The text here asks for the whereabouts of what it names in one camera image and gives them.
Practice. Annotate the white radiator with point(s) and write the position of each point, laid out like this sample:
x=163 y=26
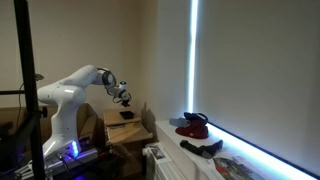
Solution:
x=163 y=170

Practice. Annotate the narrow white roller blind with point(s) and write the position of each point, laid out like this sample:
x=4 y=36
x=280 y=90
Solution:
x=173 y=60

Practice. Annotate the wrist camera assembly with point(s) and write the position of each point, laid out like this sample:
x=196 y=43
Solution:
x=116 y=99

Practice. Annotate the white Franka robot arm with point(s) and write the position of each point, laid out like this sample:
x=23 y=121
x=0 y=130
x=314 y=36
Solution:
x=63 y=96

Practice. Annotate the light wooden cabinet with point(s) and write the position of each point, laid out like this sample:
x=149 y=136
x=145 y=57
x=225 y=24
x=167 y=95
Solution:
x=110 y=118

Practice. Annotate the wide white roller blind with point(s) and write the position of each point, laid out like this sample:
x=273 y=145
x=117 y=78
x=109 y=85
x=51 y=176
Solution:
x=260 y=66

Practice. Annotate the navy blue cap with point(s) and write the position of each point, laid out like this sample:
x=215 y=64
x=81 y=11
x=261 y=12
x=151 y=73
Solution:
x=193 y=116

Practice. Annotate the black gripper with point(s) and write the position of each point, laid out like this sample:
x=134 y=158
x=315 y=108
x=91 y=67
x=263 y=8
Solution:
x=125 y=101

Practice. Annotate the pull-out wooden drawer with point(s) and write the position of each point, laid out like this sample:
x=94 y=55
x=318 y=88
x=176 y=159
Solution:
x=130 y=133

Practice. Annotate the white window sill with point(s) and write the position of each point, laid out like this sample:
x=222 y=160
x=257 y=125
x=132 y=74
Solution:
x=181 y=151

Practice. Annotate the light blue cap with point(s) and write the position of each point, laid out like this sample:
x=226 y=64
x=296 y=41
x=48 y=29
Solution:
x=176 y=122

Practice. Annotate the photo leaflet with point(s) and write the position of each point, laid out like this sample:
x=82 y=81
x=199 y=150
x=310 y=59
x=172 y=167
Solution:
x=156 y=153

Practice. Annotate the grey simplehuman booklet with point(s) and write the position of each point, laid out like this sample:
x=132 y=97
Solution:
x=116 y=126

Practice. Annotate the black plastic tray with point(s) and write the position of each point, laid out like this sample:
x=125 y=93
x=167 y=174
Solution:
x=127 y=115

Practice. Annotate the maroon baseball cap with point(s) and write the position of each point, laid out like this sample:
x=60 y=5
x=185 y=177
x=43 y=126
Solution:
x=195 y=130

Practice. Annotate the colourful printed magazine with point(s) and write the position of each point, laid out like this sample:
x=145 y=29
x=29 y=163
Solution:
x=233 y=168

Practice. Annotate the metal robot base platform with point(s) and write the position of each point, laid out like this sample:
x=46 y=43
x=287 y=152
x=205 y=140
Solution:
x=83 y=156

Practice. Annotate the black camera stand pole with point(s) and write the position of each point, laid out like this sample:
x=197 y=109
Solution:
x=28 y=83

